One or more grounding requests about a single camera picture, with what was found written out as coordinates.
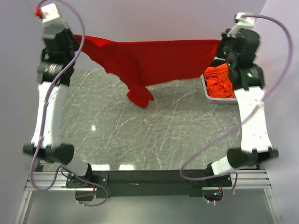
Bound red t shirt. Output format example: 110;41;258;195
82;36;219;108

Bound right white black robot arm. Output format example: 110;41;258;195
205;28;279;186

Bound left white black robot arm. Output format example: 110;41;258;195
23;23;93;188

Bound black garment in basket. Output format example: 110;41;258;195
209;59;227;68

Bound orange t shirt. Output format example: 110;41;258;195
204;64;235;98

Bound white plastic laundry basket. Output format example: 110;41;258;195
201;58;237;104

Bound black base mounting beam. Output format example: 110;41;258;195
65;169;233;201

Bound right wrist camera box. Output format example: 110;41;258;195
227;12;255;38

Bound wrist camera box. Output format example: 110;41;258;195
34;3;63;24
227;12;255;38

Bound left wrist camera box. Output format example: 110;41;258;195
34;3;63;24

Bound aluminium front frame rail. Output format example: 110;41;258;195
25;169;272;191

